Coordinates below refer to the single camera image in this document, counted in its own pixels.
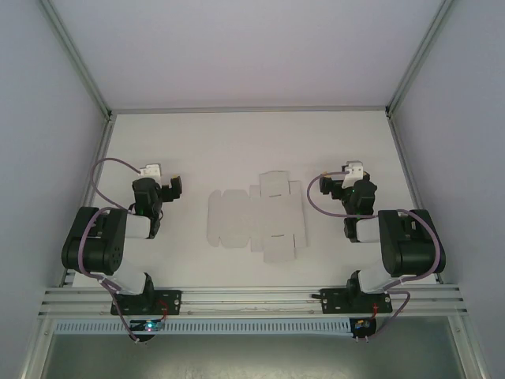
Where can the white paper box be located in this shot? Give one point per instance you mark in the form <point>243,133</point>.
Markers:
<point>256,217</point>

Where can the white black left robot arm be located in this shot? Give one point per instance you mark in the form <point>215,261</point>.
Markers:
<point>90,245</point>

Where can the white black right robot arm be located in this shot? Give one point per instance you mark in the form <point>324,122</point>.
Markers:
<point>414,248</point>

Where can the small circuit board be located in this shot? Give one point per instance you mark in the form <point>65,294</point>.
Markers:
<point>362,325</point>

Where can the circuit board with green LED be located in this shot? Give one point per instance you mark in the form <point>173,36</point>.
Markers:
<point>149,326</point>

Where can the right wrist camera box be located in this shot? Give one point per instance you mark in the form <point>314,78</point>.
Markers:
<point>353,173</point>

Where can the aluminium frame side bar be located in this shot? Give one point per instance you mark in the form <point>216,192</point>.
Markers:
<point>94,173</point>
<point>410,177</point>

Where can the aluminium frame crossbar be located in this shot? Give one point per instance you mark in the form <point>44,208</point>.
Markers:
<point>248,108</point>

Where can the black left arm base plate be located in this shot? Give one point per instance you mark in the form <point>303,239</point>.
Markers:
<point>169,302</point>

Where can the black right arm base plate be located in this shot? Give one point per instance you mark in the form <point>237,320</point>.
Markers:
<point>335,302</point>

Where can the aluminium mounting rail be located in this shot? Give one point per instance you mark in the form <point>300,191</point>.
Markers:
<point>244,297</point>

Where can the aluminium frame post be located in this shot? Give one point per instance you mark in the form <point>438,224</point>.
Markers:
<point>420,59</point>
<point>75,59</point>

